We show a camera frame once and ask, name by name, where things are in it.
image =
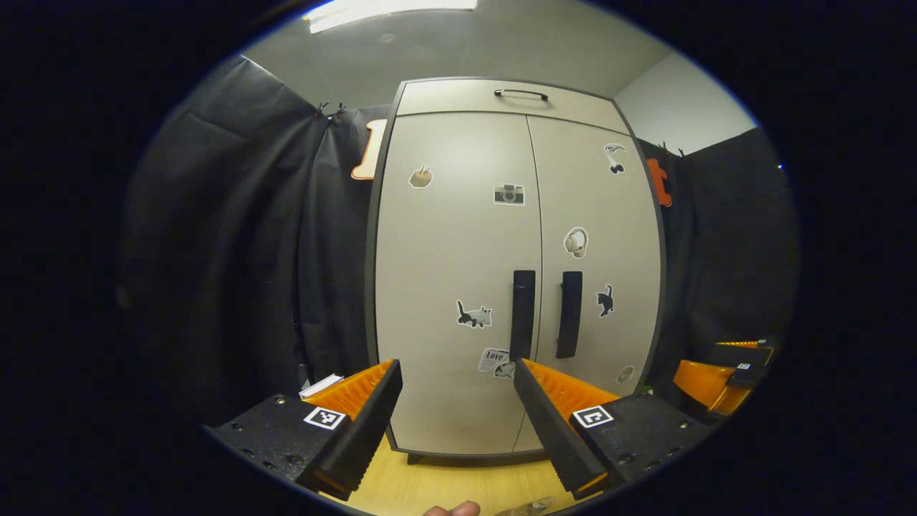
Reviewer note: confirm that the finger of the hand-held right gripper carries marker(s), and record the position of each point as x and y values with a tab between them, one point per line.
745	352
749	376

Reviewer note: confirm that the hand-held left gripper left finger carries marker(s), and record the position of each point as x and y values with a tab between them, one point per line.
369	430

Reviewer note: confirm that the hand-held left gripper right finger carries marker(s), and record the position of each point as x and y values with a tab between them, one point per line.
548	430

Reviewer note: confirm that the white cabinet door headphone sticker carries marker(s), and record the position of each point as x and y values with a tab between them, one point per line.
630	236

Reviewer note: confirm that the white cabinet door camera sticker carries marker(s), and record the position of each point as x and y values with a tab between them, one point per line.
444	251

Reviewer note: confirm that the white and grey cabinet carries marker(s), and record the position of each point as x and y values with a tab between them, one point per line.
371	287

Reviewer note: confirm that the white paper stack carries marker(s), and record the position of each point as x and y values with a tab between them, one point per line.
319	387

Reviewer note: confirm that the ceiling light panel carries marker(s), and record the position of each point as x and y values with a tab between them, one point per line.
387	11

